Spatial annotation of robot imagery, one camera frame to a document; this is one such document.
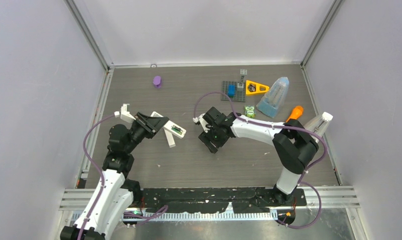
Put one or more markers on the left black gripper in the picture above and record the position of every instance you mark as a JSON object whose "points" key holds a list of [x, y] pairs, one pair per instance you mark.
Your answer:
{"points": [[151, 125]]}

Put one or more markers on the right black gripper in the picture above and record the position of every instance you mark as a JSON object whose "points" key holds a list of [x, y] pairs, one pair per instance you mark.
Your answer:
{"points": [[206, 138]]}

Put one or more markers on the white air conditioner remote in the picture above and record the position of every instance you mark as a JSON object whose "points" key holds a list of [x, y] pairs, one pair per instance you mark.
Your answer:
{"points": [[168, 126]]}

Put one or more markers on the green lego stick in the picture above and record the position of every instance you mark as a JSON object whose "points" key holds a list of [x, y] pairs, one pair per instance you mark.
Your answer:
{"points": [[177, 130]]}

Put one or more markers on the slim white remote control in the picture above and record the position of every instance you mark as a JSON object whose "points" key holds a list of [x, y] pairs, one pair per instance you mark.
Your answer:
{"points": [[170, 139]]}

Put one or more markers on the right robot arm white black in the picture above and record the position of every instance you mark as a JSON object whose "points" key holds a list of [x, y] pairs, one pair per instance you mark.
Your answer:
{"points": [[293, 145]]}

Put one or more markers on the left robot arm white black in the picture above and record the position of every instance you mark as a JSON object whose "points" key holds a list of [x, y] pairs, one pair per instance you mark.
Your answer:
{"points": [[114, 192]]}

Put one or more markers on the purple plastic toy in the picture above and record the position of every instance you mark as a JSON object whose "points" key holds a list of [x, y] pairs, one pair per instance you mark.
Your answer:
{"points": [[157, 81]]}

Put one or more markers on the green owl toy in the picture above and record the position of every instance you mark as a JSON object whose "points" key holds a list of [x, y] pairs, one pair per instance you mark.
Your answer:
{"points": [[250, 111]]}

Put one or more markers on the grey lego baseplate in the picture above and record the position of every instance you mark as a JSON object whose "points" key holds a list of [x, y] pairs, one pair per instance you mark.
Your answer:
{"points": [[239, 96]]}

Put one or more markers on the blue lego brick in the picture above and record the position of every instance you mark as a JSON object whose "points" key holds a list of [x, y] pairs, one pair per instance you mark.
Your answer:
{"points": [[231, 90]]}

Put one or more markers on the grey lego piece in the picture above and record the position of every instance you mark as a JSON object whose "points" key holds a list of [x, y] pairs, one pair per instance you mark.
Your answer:
{"points": [[242, 78]]}

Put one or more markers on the yellow triangle toy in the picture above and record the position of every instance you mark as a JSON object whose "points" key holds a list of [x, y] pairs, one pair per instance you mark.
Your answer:
{"points": [[255, 88]]}

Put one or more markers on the orange toy microphone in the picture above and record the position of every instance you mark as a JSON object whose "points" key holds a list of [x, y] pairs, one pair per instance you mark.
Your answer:
{"points": [[296, 113]]}

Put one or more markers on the white metronome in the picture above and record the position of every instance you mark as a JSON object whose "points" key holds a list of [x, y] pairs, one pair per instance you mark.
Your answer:
{"points": [[319, 124]]}

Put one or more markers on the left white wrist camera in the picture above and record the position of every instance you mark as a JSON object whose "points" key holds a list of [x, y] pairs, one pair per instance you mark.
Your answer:
{"points": [[124, 114]]}

